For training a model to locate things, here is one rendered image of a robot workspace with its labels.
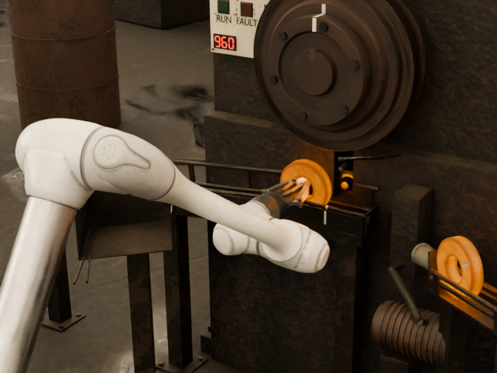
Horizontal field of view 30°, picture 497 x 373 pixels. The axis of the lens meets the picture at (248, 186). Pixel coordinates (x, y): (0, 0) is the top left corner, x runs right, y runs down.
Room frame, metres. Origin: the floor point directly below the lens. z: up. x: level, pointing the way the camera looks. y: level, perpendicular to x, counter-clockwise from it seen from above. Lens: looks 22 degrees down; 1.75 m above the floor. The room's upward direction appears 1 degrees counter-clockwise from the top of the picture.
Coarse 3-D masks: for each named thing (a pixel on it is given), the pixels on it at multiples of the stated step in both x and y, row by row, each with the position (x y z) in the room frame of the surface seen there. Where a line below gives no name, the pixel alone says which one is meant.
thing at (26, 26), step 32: (32, 0) 4.91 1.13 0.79; (64, 0) 4.90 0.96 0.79; (96, 0) 5.01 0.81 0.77; (32, 32) 4.92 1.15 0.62; (64, 32) 4.90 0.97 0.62; (96, 32) 4.99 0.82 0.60; (32, 64) 4.93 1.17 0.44; (64, 64) 4.90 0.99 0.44; (96, 64) 4.98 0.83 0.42; (32, 96) 4.94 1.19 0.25; (64, 96) 4.90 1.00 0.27; (96, 96) 4.97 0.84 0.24
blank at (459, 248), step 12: (444, 240) 2.02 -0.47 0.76; (456, 240) 1.98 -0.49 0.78; (468, 240) 1.98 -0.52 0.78; (444, 252) 2.02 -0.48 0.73; (456, 252) 1.97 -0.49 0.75; (468, 252) 1.94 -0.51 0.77; (444, 264) 2.01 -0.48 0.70; (456, 264) 2.02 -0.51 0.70; (468, 264) 1.93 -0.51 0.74; (480, 264) 1.93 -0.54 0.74; (456, 276) 2.00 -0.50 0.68; (468, 276) 1.92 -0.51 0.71; (480, 276) 1.92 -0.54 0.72; (468, 288) 1.92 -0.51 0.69; (480, 288) 1.92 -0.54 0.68
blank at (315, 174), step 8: (304, 160) 2.42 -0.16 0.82; (288, 168) 2.42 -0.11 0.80; (296, 168) 2.41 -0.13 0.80; (304, 168) 2.39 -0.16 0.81; (312, 168) 2.38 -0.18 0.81; (320, 168) 2.39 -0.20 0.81; (288, 176) 2.42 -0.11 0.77; (296, 176) 2.41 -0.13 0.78; (304, 176) 2.39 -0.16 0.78; (312, 176) 2.38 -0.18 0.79; (320, 176) 2.36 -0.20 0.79; (312, 184) 2.38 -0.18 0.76; (320, 184) 2.36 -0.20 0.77; (328, 184) 2.37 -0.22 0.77; (320, 192) 2.37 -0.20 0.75; (328, 192) 2.36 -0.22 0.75; (312, 200) 2.38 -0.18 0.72; (320, 200) 2.37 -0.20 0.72; (328, 200) 2.38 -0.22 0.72; (320, 208) 2.37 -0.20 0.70
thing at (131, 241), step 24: (96, 192) 2.49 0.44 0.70; (96, 216) 2.49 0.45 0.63; (120, 216) 2.49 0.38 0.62; (144, 216) 2.49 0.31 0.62; (168, 216) 2.50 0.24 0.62; (96, 240) 2.40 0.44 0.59; (120, 240) 2.39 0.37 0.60; (144, 240) 2.37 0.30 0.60; (168, 240) 2.36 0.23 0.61; (144, 264) 2.36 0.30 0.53; (144, 288) 2.36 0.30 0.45; (144, 312) 2.36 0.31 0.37; (144, 336) 2.36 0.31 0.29; (144, 360) 2.36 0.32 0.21
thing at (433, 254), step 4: (428, 252) 2.05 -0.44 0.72; (432, 252) 2.05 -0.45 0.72; (436, 252) 2.05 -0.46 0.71; (428, 256) 2.05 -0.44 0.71; (432, 256) 2.05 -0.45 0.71; (436, 256) 2.05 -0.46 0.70; (428, 260) 2.05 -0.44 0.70; (432, 260) 2.05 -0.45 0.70; (428, 264) 2.04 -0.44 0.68; (432, 264) 2.05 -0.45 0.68; (436, 264) 2.05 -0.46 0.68; (428, 268) 2.04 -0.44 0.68; (432, 268) 2.04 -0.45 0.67; (436, 268) 2.05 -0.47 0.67; (428, 272) 2.04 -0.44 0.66; (428, 276) 2.04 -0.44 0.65; (428, 280) 2.04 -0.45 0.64; (440, 280) 2.05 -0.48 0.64; (428, 284) 2.04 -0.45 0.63; (432, 284) 2.04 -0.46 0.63; (428, 288) 2.04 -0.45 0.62; (432, 288) 2.04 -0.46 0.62
